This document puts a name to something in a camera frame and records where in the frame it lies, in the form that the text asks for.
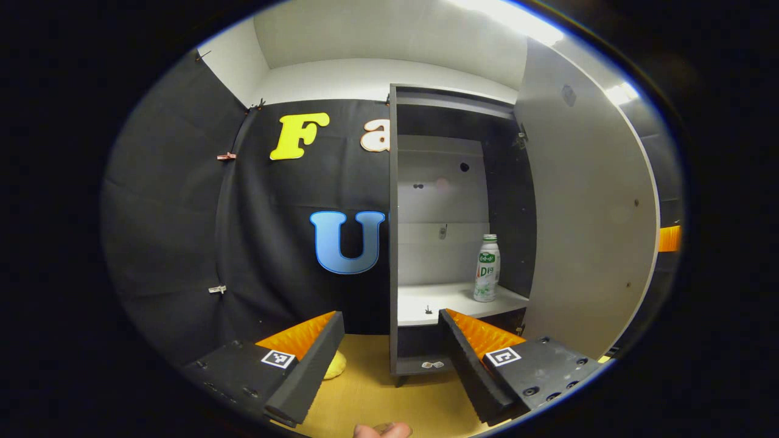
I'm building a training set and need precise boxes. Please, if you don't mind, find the black backdrop cloth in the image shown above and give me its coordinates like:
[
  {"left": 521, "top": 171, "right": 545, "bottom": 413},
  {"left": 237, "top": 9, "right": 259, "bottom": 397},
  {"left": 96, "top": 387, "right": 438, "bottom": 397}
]
[{"left": 100, "top": 49, "right": 685, "bottom": 367}]

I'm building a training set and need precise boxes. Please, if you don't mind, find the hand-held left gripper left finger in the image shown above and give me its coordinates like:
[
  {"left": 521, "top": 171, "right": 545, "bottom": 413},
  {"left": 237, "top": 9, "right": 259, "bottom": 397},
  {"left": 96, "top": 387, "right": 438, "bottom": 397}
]
[{"left": 183, "top": 310, "right": 346, "bottom": 427}]

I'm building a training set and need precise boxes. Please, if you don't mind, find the small ceiling light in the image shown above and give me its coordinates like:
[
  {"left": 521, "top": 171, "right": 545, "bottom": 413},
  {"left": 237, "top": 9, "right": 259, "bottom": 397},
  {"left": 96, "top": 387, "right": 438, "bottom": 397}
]
[{"left": 605, "top": 82, "right": 640, "bottom": 106}]

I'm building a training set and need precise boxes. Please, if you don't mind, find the long ceiling light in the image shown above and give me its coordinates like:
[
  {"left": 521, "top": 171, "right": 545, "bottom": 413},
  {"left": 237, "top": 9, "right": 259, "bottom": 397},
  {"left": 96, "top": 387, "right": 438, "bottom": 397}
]
[{"left": 450, "top": 0, "right": 567, "bottom": 47}]

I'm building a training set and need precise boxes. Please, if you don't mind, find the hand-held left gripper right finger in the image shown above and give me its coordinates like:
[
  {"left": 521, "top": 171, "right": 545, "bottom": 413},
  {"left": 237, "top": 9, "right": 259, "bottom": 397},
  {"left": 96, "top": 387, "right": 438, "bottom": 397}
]
[{"left": 438, "top": 308, "right": 609, "bottom": 426}]

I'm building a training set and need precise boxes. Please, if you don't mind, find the yellow round soft object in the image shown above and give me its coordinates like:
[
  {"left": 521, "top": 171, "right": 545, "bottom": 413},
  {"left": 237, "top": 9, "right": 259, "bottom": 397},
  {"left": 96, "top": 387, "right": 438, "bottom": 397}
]
[{"left": 323, "top": 350, "right": 348, "bottom": 381}]

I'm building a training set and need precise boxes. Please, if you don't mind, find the white plastic bottle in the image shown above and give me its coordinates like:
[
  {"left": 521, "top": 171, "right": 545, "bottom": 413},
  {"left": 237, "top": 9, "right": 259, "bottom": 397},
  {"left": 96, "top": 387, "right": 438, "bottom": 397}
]
[{"left": 473, "top": 234, "right": 501, "bottom": 303}]

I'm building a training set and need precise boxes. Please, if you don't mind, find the beige cabinet door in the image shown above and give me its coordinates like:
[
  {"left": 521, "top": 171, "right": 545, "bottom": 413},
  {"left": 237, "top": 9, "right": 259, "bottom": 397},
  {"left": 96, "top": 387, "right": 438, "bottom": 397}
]
[{"left": 514, "top": 36, "right": 662, "bottom": 361}]

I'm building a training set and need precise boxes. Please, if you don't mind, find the dark grey cabinet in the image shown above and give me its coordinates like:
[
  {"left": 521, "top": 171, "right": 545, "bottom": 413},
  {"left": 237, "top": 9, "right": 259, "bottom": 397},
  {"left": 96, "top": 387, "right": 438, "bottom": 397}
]
[{"left": 388, "top": 84, "right": 537, "bottom": 388}]

